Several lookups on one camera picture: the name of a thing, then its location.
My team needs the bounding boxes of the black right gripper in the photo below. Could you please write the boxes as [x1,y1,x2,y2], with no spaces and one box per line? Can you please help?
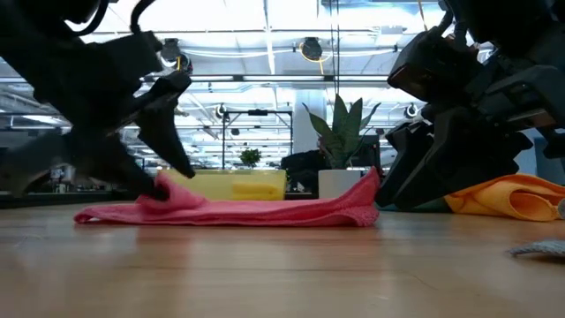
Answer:
[392,26,565,212]

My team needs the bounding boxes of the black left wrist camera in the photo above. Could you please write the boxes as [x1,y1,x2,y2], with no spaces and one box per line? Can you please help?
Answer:
[99,30,164,89]

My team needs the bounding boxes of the black chair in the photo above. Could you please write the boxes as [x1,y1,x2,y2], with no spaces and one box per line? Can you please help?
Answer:
[281,149,328,195]

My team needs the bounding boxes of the orange microfiber towel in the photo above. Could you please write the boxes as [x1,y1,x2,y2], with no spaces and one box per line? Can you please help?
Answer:
[444,173,565,223]

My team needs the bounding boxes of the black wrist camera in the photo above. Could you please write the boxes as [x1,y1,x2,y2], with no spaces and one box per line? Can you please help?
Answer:
[99,30,164,89]
[387,26,485,103]

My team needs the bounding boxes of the pink microfiber towel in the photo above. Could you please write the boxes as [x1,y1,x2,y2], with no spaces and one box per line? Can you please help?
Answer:
[73,166,381,228]

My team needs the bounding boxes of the small green plant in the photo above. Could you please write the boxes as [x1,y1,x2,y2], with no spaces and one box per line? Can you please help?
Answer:
[238,148,262,170]

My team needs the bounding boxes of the thin black hanging cable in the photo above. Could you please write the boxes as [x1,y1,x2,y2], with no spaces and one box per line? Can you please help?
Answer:
[335,0,342,96]
[328,0,335,96]

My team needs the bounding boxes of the yellow microfiber towel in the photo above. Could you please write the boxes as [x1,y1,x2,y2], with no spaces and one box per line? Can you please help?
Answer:
[232,182,280,201]

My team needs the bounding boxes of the snake plant in white pot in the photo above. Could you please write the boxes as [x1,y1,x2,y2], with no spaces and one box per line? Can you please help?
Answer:
[302,94,381,200]

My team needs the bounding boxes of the black monitor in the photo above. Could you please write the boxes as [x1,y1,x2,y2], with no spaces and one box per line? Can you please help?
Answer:
[352,134,381,169]

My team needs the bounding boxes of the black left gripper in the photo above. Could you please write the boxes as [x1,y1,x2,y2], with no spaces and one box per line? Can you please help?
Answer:
[0,30,196,201]

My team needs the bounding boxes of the black frame stand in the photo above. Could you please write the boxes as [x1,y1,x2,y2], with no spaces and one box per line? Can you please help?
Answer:
[222,109,294,171]

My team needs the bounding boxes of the grey microfiber towel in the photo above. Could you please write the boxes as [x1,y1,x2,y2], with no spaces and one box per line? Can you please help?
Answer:
[508,198,565,258]

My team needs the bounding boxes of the yellow plastic bin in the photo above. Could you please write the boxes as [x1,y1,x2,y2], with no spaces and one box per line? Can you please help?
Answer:
[165,169,288,202]

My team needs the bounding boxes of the large black cable reel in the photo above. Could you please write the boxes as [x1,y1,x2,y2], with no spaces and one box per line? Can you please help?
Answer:
[301,36,325,62]
[160,37,194,75]

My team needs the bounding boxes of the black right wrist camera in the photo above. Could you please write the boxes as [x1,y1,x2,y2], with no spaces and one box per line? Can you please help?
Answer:
[387,26,485,103]

